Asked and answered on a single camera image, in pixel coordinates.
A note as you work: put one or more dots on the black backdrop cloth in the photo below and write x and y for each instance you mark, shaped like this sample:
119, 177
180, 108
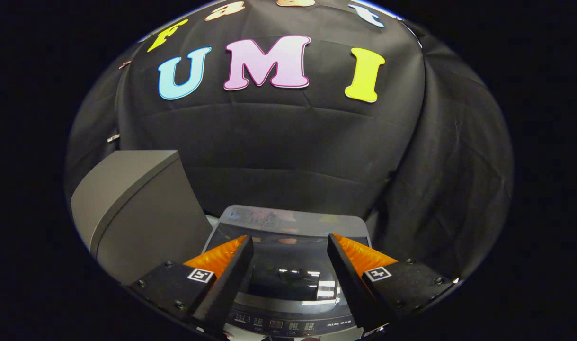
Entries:
293, 151

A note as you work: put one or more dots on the grey washing machine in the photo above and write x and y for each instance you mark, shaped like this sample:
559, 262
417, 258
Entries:
288, 322

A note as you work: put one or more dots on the grey cabinet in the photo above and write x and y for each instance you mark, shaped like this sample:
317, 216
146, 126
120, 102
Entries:
146, 218

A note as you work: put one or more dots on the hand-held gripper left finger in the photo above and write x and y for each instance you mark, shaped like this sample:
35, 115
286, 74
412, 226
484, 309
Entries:
231, 284

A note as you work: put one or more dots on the pink clip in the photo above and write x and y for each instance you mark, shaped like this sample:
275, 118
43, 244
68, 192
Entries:
125, 65

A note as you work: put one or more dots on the silver clip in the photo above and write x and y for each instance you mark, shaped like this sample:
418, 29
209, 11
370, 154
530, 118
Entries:
113, 138

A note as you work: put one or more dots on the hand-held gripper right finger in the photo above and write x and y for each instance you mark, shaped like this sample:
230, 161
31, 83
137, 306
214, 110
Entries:
350, 279

